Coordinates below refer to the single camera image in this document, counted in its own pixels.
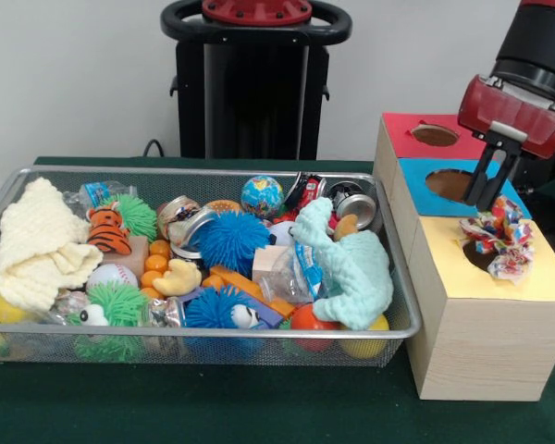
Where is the orange tiger plush toy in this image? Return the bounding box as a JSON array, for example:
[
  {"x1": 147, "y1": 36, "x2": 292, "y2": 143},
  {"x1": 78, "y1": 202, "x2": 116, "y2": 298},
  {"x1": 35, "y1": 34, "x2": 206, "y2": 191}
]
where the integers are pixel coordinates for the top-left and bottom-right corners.
[{"x1": 85, "y1": 201, "x2": 134, "y2": 256}]

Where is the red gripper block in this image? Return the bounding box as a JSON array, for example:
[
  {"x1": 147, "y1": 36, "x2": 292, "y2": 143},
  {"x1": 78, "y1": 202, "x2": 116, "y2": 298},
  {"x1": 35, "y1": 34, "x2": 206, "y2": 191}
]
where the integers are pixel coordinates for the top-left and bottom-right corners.
[{"x1": 457, "y1": 73, "x2": 555, "y2": 212}]

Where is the red ball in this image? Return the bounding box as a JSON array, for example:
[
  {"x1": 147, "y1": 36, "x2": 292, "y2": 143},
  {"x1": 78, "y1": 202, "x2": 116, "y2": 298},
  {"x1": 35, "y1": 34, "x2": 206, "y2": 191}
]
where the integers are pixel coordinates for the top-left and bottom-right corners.
[{"x1": 290, "y1": 302, "x2": 341, "y2": 352}]

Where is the mint green cloth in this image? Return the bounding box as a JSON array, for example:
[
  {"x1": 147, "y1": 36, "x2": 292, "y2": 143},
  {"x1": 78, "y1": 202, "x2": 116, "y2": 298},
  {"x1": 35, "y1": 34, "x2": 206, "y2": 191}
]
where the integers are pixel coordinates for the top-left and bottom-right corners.
[{"x1": 290, "y1": 196, "x2": 395, "y2": 332}]

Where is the black cable loop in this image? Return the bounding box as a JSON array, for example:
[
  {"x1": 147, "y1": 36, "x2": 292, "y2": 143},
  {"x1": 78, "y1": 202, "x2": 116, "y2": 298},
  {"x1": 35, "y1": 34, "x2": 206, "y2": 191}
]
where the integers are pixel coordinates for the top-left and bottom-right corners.
[{"x1": 142, "y1": 138, "x2": 167, "y2": 158}]

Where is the wooden box with three holes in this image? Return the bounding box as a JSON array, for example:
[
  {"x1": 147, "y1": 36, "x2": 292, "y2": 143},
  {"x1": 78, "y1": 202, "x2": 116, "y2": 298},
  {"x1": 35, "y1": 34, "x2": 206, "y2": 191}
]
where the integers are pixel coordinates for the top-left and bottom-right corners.
[{"x1": 372, "y1": 111, "x2": 555, "y2": 402}]

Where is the plain blue spiky ball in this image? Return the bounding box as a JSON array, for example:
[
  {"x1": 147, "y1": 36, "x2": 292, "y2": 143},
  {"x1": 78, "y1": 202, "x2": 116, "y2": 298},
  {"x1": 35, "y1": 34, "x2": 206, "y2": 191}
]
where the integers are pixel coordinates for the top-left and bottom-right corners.
[{"x1": 196, "y1": 211, "x2": 272, "y2": 278}]

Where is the plain green spiky ball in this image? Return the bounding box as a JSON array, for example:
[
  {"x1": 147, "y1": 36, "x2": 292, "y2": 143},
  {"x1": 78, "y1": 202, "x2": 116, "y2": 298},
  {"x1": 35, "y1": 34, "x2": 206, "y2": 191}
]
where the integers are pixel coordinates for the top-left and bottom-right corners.
[{"x1": 102, "y1": 192, "x2": 159, "y2": 244}]

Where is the green spiky ball with eyes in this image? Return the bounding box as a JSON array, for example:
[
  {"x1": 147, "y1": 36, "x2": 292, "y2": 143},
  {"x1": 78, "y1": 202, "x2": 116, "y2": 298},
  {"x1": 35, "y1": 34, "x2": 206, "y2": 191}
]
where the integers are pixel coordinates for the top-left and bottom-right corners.
[{"x1": 67, "y1": 281, "x2": 150, "y2": 327}]

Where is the yellow plush toy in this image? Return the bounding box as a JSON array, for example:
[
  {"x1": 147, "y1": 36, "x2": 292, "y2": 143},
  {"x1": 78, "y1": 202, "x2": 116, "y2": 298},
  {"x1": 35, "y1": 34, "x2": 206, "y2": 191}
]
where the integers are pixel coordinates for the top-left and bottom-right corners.
[{"x1": 157, "y1": 257, "x2": 204, "y2": 297}]

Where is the cream knitted cloth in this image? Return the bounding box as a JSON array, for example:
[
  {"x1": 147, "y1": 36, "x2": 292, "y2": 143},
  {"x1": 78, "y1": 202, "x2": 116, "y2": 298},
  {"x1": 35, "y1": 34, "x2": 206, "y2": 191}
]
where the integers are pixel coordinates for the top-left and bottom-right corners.
[{"x1": 0, "y1": 177, "x2": 105, "y2": 312}]

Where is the white baseball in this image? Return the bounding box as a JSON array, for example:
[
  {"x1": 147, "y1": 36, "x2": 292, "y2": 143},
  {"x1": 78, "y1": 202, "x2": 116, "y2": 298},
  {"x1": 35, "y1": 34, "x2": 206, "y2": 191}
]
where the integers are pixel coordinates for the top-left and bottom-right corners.
[{"x1": 85, "y1": 263, "x2": 140, "y2": 297}]

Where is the shallow clear mesh bin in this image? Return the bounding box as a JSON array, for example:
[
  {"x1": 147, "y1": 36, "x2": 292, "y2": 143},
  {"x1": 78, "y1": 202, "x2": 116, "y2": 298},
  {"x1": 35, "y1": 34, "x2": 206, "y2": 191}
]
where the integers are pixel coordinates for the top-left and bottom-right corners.
[{"x1": 0, "y1": 165, "x2": 422, "y2": 369}]

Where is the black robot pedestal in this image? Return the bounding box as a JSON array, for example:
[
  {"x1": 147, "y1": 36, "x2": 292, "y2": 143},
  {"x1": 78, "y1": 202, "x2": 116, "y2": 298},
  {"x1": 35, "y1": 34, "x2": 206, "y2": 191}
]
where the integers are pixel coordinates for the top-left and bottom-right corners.
[{"x1": 160, "y1": 0, "x2": 353, "y2": 161}]

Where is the blue spiky ball with eyes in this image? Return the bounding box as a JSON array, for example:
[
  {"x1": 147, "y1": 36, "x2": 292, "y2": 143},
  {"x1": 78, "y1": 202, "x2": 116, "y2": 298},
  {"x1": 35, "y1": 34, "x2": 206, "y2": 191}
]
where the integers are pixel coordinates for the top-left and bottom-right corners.
[{"x1": 184, "y1": 285, "x2": 272, "y2": 330}]

